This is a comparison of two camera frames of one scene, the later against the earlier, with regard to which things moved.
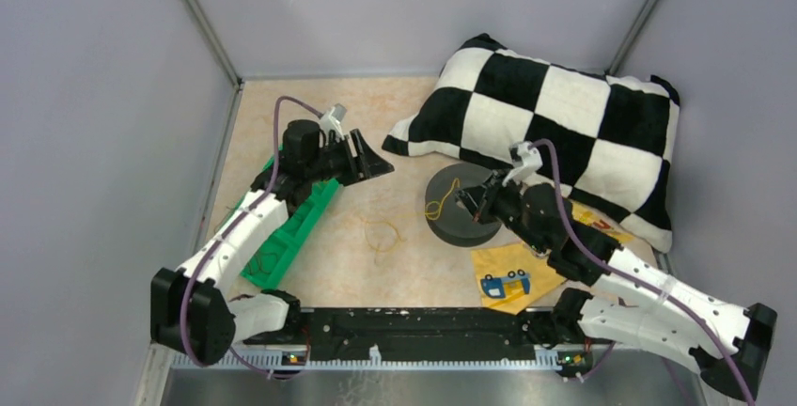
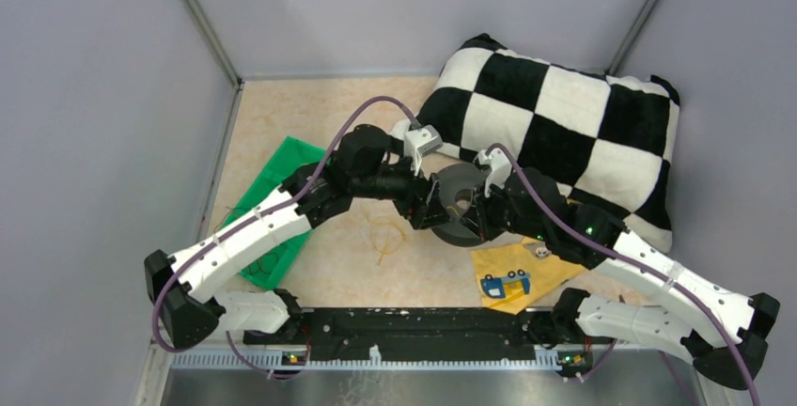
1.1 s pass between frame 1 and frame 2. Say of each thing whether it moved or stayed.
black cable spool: stayed
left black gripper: moved
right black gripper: stayed
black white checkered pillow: stayed
